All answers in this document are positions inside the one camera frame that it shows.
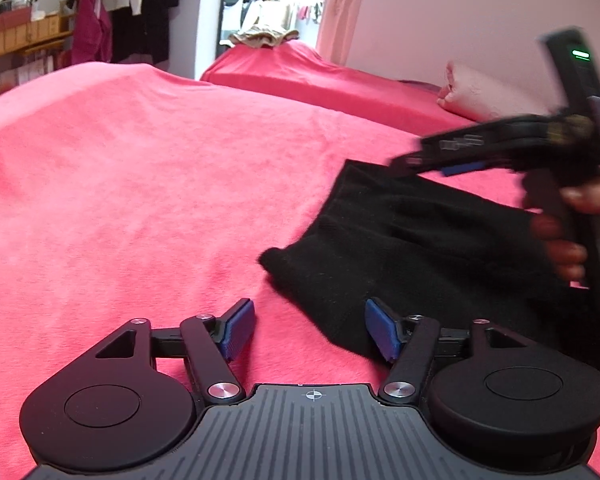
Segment pale pink pillow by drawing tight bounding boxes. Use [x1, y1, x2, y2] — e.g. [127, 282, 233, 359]
[437, 61, 552, 122]

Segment wooden shelf unit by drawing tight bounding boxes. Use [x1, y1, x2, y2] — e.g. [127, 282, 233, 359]
[0, 6, 74, 87]

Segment black knit pants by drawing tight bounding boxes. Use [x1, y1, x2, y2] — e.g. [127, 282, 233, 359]
[259, 160, 600, 371]

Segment far red bed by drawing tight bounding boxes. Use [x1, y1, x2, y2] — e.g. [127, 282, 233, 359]
[201, 40, 472, 136]

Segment hanging black coat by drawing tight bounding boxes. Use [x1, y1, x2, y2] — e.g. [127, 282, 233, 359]
[110, 0, 180, 65]

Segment beige cloth on bed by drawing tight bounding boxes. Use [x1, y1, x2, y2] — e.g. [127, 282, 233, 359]
[220, 25, 300, 49]

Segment near pink bed cover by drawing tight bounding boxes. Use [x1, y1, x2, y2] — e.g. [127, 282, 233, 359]
[0, 62, 600, 480]

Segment person right hand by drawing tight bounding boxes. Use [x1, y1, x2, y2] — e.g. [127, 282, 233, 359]
[521, 177, 600, 282]

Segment hanging magenta garment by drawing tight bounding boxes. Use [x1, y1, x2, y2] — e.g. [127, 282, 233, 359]
[71, 0, 112, 65]

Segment pink lace curtain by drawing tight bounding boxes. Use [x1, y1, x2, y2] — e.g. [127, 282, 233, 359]
[316, 0, 362, 65]

